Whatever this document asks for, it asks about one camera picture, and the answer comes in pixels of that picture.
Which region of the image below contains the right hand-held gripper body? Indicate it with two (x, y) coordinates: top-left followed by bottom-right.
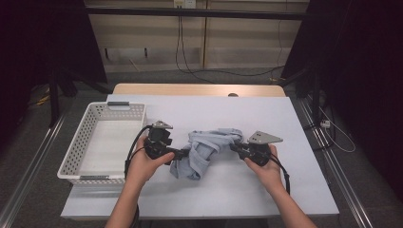
(241, 130), (284, 167)

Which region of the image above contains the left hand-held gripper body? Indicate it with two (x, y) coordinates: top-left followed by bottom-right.
(143, 120), (179, 161)

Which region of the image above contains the light blue tank top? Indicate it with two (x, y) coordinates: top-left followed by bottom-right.
(169, 127), (245, 181)

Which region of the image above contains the white perforated plastic basket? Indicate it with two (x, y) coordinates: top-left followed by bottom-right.
(57, 101), (148, 187)

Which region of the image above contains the person's right hand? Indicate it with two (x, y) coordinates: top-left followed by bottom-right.
(245, 145), (286, 195)

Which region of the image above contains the person's left hand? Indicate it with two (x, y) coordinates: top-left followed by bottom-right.
(125, 137), (176, 191)

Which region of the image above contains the black metal stand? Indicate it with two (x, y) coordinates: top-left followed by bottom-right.
(47, 67), (112, 128)
(278, 67), (321, 126)

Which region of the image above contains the black metal crossbar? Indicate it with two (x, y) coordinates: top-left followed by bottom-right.
(85, 7), (310, 22)

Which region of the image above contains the black curtain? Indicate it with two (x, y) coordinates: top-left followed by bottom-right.
(279, 0), (403, 200)
(0, 0), (108, 150)

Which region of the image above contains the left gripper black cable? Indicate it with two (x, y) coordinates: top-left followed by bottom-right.
(124, 124), (154, 228)

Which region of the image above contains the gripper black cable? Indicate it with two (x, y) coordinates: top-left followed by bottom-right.
(124, 124), (154, 228)
(269, 153), (292, 196)

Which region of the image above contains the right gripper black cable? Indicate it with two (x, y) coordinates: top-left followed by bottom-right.
(269, 153), (292, 196)

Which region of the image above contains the white cable with plug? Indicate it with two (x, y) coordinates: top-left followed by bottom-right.
(317, 105), (356, 154)

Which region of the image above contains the aluminium floor rail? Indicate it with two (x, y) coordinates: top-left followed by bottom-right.
(0, 96), (79, 228)
(294, 96), (376, 228)

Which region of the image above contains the black power cable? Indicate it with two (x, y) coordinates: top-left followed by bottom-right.
(175, 8), (220, 85)

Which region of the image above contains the thin black floor cable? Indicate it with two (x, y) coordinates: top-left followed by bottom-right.
(189, 18), (286, 78)

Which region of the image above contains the yellow cable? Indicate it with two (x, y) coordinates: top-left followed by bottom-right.
(35, 88), (51, 106)

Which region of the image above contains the white wall socket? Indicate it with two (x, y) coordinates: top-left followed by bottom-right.
(173, 0), (198, 10)

